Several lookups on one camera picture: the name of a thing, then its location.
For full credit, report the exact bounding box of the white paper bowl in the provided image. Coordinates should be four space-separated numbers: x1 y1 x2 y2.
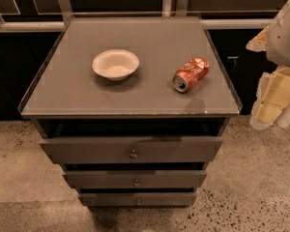
92 49 139 81

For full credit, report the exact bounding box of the crushed orange soda can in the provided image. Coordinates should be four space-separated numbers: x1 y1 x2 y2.
173 57 210 93

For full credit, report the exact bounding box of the grey middle drawer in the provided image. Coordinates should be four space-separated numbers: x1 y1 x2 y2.
64 170 207 189

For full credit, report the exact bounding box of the metal railing frame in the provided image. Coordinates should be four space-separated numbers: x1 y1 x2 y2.
0 0 287 32

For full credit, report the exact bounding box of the grey bottom drawer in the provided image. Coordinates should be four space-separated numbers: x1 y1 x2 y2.
78 192 196 207

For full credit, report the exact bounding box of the grey drawer cabinet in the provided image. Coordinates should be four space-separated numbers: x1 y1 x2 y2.
19 17 242 195

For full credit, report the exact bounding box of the grey drawer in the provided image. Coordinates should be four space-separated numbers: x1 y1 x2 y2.
64 170 207 189
78 192 196 207
41 136 222 164

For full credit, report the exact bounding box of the grey top drawer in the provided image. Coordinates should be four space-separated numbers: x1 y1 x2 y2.
41 136 222 164

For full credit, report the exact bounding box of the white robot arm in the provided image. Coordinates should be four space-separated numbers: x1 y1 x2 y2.
246 0 290 130

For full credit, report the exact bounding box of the white cylindrical post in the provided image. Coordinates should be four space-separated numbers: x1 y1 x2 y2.
275 103 290 129

